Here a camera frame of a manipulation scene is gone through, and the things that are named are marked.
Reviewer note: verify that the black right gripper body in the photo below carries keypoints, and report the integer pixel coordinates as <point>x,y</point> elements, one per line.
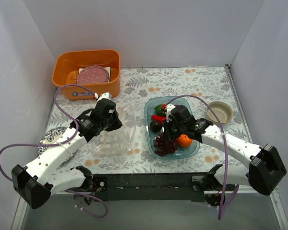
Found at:
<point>171,132</point>

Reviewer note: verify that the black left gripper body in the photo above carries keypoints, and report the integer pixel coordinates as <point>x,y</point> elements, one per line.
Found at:
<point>114,120</point>

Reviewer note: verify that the dark red grape bunch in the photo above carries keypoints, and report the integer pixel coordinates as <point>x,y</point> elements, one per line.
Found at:
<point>164,146</point>

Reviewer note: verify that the clear zip top bag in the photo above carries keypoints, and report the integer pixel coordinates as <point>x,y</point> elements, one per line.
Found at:
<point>117,142</point>

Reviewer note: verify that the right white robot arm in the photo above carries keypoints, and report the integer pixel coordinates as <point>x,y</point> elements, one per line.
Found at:
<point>262,167</point>

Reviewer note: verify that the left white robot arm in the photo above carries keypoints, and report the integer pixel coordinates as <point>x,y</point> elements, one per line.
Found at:
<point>36,183</point>

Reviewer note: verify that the orange fruit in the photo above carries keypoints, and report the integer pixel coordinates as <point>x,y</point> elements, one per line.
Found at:
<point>184,141</point>

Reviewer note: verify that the lower red chili pepper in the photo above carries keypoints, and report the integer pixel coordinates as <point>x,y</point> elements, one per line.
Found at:
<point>158,118</point>

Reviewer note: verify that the green lime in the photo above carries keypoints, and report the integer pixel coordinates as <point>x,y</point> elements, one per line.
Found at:
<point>159,110</point>

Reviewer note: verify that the dark purple plum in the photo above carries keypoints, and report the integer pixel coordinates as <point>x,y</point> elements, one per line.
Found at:
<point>155,126</point>

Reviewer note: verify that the clear blue plastic tray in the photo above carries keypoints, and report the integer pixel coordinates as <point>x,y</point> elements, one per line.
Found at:
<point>181,152</point>

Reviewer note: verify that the blue patterned plate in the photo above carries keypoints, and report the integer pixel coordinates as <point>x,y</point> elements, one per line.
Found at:
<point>50,138</point>

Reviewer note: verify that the beige ceramic bowl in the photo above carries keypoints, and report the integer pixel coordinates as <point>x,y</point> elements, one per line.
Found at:
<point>222,110</point>

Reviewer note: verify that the floral tablecloth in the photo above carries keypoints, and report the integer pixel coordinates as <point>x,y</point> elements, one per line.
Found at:
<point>199,86</point>

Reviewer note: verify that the pink dotted plate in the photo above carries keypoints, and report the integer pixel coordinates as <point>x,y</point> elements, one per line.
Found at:
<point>93,75</point>

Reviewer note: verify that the orange plastic basket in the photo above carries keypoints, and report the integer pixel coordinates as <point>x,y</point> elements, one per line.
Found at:
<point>67,69</point>

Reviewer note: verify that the aluminium frame rail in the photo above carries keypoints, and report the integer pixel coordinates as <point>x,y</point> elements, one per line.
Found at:
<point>248,211</point>

